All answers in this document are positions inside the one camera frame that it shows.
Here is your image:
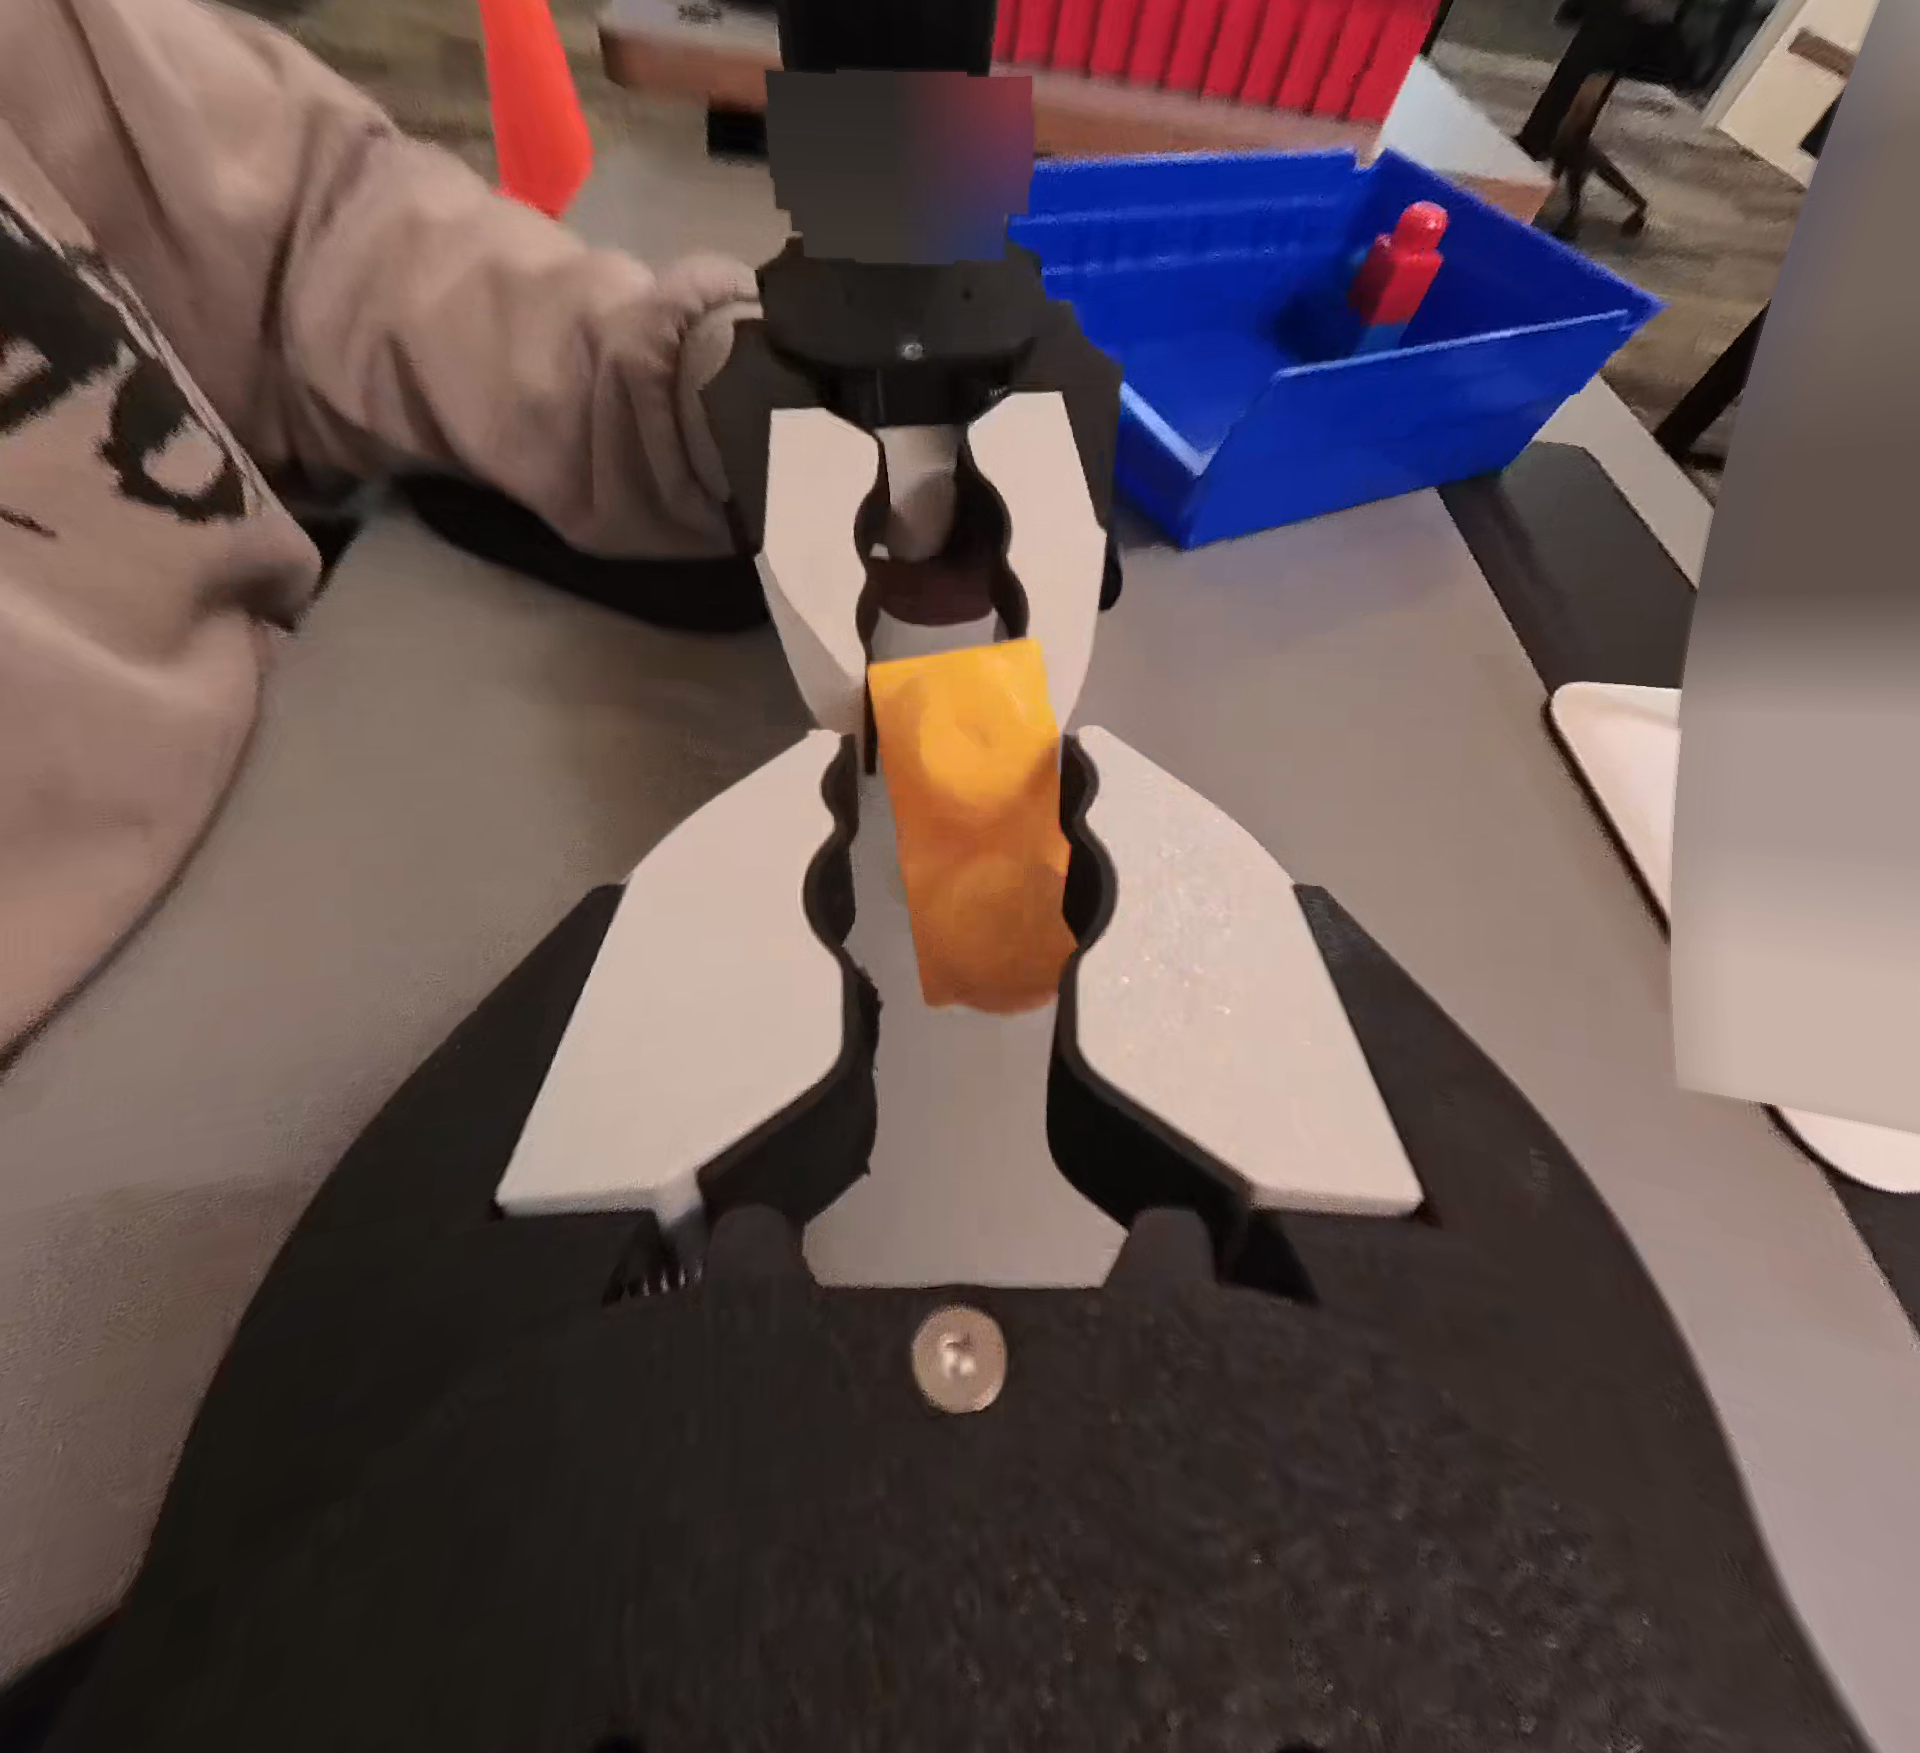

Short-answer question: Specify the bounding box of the white metal document stand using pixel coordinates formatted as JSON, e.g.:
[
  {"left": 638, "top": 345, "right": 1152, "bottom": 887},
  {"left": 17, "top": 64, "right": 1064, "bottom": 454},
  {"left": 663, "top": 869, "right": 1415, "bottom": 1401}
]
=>
[{"left": 1550, "top": 680, "right": 1920, "bottom": 1193}]

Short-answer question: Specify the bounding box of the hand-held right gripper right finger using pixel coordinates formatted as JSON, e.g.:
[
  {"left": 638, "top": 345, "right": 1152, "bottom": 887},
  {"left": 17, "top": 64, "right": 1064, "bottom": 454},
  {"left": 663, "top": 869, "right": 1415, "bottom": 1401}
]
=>
[{"left": 1044, "top": 723, "right": 1425, "bottom": 1261}]

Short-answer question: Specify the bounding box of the person's left hand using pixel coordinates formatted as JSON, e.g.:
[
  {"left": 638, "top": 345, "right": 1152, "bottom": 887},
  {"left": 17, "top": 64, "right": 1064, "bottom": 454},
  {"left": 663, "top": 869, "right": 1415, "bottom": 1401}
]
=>
[{"left": 874, "top": 551, "right": 1005, "bottom": 626}]

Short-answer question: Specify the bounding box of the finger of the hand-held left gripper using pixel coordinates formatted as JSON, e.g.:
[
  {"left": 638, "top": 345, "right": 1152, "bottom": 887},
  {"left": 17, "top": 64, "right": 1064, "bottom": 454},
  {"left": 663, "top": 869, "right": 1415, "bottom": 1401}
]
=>
[
  {"left": 964, "top": 398, "right": 1107, "bottom": 721},
  {"left": 755, "top": 408, "right": 890, "bottom": 738}
]

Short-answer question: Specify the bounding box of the yellow two-stud mega block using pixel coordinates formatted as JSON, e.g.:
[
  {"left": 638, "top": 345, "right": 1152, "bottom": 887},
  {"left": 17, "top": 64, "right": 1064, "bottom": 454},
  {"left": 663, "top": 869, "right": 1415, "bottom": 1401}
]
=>
[{"left": 867, "top": 636, "right": 1082, "bottom": 1015}]

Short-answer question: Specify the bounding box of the red one-stud mega block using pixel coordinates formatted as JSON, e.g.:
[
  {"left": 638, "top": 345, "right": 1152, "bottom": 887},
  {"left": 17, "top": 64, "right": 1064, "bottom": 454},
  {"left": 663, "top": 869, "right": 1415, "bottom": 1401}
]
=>
[{"left": 1372, "top": 200, "right": 1455, "bottom": 331}]

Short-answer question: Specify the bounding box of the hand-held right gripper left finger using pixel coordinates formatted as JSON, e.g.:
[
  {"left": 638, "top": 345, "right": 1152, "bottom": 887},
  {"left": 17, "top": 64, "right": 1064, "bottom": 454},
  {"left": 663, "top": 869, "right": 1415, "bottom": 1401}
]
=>
[{"left": 495, "top": 727, "right": 879, "bottom": 1261}]

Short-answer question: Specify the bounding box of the blue plastic bin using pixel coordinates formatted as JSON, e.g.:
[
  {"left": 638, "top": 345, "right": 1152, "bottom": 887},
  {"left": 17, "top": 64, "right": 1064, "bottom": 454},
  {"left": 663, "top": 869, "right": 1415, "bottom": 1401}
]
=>
[{"left": 1005, "top": 142, "right": 1668, "bottom": 552}]

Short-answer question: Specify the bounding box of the person's beige sweatshirt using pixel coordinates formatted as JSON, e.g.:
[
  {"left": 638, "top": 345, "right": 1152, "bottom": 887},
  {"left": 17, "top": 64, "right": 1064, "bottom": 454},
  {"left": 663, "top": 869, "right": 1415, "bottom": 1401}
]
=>
[{"left": 0, "top": 0, "right": 391, "bottom": 1079}]

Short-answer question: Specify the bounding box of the pile of mega blocks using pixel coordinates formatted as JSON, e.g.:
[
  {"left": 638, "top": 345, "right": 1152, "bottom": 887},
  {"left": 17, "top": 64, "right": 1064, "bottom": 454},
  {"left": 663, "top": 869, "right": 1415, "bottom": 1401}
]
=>
[{"left": 1339, "top": 275, "right": 1425, "bottom": 363}]

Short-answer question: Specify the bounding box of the orange traffic cone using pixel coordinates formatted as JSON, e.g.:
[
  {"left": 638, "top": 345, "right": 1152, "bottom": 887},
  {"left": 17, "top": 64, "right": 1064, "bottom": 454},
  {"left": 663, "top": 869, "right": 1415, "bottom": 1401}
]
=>
[{"left": 449, "top": 0, "right": 599, "bottom": 222}]

